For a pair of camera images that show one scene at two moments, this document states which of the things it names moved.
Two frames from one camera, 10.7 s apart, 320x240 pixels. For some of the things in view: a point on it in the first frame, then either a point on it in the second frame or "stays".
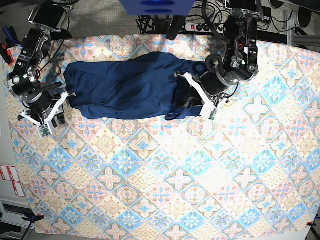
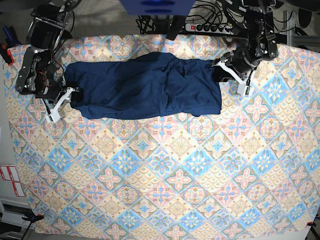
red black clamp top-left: [6, 54] stays
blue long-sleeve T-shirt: [143, 86] stays
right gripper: [189, 94] to [242, 60]
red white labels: [9, 173] stays
